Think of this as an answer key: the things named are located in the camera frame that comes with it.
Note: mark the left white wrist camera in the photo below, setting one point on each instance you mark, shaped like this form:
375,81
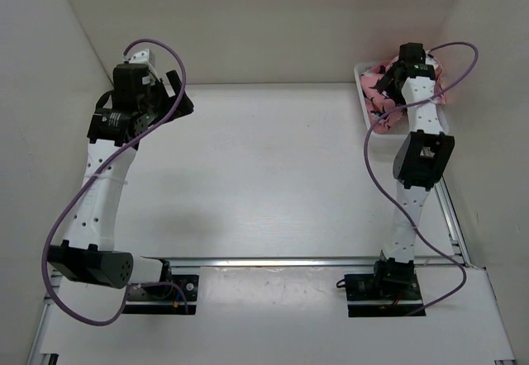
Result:
145,56

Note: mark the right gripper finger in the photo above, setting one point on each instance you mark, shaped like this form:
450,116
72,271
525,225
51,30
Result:
397,95
384,84

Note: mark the aluminium frame rail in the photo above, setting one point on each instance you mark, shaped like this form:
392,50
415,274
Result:
263,262

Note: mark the white plastic basket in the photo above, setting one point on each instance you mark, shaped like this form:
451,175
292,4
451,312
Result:
424,101

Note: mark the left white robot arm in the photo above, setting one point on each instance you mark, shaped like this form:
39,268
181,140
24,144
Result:
136,103

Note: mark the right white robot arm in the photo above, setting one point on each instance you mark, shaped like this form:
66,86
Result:
417,167

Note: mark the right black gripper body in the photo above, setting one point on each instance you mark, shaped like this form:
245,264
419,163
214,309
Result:
393,71

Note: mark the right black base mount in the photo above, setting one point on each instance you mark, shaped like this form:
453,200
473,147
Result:
380,295

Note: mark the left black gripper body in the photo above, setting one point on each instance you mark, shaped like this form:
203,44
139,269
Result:
158,105

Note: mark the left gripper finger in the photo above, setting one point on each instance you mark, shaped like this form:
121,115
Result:
174,82
185,107

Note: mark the pink shark print shorts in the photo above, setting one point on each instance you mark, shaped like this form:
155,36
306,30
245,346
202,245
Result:
376,104

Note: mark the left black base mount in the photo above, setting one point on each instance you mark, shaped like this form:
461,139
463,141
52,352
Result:
177,295

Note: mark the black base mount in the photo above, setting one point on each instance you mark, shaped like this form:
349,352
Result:
380,295
177,295

